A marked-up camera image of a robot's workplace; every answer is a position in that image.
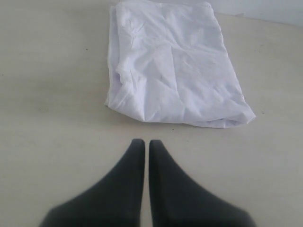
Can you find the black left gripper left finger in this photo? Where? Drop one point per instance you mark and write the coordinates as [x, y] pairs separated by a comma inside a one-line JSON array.
[[114, 201]]

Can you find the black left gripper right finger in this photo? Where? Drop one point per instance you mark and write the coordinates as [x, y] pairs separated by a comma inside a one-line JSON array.
[[178, 201]]

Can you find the white t-shirt red logo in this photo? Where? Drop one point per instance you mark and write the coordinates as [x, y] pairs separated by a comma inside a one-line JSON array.
[[167, 63]]

